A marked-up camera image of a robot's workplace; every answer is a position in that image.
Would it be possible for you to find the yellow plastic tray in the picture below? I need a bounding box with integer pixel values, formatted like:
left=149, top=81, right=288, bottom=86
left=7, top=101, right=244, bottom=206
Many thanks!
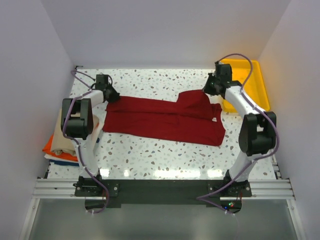
left=221, top=58, right=270, bottom=111

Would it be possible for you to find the blue folded t shirt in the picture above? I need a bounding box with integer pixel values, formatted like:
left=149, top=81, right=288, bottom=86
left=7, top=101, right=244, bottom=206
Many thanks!
left=49, top=136, right=101, bottom=168

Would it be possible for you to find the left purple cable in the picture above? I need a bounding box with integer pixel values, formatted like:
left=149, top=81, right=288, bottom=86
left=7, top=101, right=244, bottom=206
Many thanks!
left=62, top=70, right=111, bottom=214

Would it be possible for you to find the beige folded t shirt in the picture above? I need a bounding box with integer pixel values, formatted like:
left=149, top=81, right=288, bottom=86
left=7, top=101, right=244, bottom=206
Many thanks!
left=53, top=109, right=100, bottom=152

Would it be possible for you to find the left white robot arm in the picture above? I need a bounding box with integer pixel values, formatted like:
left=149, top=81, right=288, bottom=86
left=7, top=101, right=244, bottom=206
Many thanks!
left=60, top=74, right=121, bottom=178

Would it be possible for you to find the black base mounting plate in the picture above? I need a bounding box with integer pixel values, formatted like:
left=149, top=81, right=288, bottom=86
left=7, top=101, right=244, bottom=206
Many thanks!
left=73, top=177, right=253, bottom=212

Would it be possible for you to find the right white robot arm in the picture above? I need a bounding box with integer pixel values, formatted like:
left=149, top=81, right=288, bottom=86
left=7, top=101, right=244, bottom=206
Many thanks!
left=203, top=61, right=279, bottom=197

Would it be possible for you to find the dark red t shirt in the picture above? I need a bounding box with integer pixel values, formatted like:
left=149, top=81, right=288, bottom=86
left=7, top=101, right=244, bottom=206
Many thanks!
left=102, top=90, right=226, bottom=147

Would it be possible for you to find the white folded t shirt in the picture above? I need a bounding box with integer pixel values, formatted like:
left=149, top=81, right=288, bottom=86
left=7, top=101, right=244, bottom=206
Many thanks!
left=44, top=122, right=104, bottom=165

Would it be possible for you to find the aluminium frame rail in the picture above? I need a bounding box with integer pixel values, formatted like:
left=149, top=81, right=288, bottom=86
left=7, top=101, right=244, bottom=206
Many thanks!
left=31, top=159, right=297, bottom=201

